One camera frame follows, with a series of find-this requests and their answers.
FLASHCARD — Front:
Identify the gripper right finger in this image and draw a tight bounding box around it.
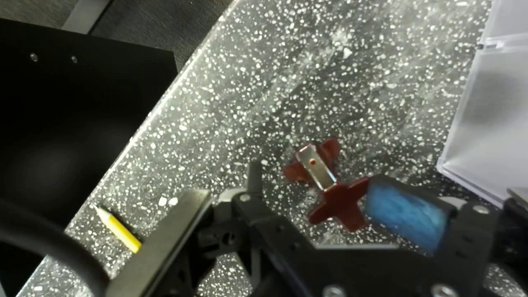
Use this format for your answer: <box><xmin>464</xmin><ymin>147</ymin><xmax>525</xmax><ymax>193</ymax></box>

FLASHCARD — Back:
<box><xmin>365</xmin><ymin>175</ymin><xmax>528</xmax><ymax>297</ymax></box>

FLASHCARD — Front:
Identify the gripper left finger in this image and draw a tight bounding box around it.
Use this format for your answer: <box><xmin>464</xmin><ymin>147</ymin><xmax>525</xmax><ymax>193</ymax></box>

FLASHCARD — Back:
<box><xmin>105</xmin><ymin>161</ymin><xmax>318</xmax><ymax>297</ymax></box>

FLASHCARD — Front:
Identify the red spool toy with metal bar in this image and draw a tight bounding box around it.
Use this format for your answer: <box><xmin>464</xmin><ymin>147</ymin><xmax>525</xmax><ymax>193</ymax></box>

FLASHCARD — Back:
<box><xmin>283</xmin><ymin>137</ymin><xmax>370</xmax><ymax>233</ymax></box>

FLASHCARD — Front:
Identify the white translucent plastic container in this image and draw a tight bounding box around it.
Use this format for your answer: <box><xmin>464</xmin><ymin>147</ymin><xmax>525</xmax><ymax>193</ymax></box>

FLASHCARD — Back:
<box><xmin>436</xmin><ymin>0</ymin><xmax>528</xmax><ymax>208</ymax></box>

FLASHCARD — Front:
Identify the yellow pencil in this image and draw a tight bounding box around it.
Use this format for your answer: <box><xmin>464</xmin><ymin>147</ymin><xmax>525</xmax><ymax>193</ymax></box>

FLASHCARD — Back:
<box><xmin>94</xmin><ymin>205</ymin><xmax>142</xmax><ymax>254</ymax></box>

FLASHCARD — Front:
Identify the black metal panel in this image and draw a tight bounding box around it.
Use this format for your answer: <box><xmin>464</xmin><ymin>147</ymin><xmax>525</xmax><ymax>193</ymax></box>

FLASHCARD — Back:
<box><xmin>0</xmin><ymin>18</ymin><xmax>179</xmax><ymax>297</ymax></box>

